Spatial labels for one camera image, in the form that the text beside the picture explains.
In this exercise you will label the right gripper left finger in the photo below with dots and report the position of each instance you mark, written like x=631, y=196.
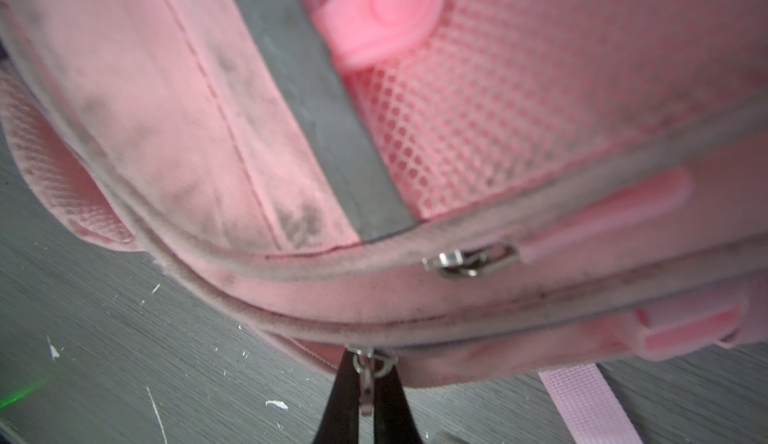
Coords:
x=340, y=420

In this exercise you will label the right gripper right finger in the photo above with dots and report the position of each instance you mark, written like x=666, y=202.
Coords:
x=393, y=420

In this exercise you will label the pink student backpack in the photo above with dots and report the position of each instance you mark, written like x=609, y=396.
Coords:
x=461, y=189

